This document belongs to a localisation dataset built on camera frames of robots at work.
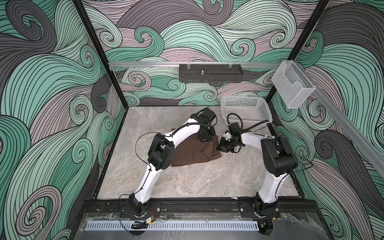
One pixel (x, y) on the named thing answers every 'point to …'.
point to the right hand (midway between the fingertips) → (217, 148)
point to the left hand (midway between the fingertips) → (215, 139)
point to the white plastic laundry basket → (252, 110)
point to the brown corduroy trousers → (192, 150)
